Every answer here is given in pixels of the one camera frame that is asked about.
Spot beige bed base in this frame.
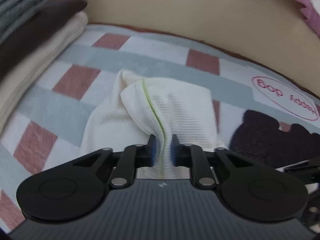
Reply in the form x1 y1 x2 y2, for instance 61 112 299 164
86 0 319 94

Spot cream folded cloth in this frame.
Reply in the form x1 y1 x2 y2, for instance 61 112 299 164
1 11 88 130

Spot cream white garment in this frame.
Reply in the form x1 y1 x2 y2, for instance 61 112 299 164
80 70 224 179

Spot dark brown folded cloth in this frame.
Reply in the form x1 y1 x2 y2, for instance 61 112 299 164
1 0 87 79

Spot checkered floor rug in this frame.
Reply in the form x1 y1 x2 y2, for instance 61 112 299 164
1 25 319 232

